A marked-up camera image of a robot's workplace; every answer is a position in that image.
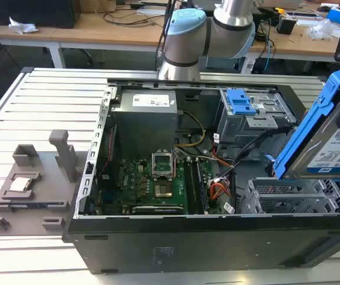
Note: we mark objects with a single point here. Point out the hard disk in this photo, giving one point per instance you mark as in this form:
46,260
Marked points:
321,148

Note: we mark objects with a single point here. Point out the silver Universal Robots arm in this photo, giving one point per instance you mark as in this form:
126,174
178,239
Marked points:
187,38

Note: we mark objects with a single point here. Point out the grey metal disk bay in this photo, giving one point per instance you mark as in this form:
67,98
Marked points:
288,196

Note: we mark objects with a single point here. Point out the black empty RAM slot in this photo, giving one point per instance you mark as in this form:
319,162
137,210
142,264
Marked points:
190,187

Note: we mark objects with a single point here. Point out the blue cardboard box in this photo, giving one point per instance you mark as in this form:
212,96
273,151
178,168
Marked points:
337,14

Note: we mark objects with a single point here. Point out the clear plastic bag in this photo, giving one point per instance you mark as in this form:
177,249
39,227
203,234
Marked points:
324,29

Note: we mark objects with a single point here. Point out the small black box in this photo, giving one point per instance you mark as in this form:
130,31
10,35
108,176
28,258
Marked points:
286,26

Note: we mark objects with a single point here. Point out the blue drive cage latch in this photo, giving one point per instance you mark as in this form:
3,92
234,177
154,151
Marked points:
239,102

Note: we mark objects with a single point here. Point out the grey-blue box under desk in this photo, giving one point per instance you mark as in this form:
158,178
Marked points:
220,63

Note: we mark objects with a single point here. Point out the grey metal drive cage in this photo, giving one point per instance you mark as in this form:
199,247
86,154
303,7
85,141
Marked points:
247,130

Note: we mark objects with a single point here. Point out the black installed RAM stick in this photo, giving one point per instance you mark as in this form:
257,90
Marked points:
201,184

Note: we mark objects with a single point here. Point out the grey power supply unit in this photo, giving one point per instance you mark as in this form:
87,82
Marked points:
146,124

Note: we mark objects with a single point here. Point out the gold CPU socket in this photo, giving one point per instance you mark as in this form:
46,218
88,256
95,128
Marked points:
163,190

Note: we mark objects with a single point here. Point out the wooden desk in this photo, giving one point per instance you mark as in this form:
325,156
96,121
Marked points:
98,32

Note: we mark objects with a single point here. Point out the black graphics card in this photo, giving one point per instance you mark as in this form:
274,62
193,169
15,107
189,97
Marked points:
158,210

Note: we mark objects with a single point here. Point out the green motherboard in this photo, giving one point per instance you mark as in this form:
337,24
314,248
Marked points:
134,184

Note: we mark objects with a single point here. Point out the black case fan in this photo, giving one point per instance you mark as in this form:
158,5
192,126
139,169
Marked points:
111,148

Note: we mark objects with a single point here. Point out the black open PC case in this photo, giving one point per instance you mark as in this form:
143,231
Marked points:
187,243

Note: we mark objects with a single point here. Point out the large black box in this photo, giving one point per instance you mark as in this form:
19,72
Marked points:
30,12

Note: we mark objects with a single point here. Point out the crumpled white paper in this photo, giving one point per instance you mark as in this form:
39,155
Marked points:
21,26

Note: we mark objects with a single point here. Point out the grey parts rack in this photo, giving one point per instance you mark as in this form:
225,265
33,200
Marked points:
48,184

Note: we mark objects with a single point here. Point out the dark RAM stick on rack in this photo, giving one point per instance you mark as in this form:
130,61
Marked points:
39,204

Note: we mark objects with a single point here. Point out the silver CPU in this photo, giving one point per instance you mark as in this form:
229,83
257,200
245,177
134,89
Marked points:
19,184

